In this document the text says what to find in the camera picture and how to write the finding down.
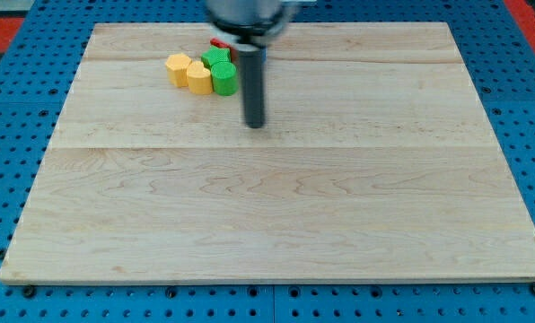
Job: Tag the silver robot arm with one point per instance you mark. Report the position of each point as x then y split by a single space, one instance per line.
252 22

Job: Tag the blue cube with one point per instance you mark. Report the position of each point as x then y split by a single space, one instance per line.
264 55

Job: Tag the green cylinder block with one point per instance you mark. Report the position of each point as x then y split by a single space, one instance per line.
224 78

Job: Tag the yellow heart block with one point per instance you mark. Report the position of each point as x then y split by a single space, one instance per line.
199 79

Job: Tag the wooden board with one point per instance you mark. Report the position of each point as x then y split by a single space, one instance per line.
377 165

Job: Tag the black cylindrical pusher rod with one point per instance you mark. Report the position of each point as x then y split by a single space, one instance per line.
251 68

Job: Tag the red block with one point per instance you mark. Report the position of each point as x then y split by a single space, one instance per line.
233 54

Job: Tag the green star block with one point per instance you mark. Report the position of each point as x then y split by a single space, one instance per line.
215 55

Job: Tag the yellow hexagon block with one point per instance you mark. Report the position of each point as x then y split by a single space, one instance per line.
177 66

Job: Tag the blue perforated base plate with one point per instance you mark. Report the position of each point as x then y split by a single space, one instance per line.
36 73

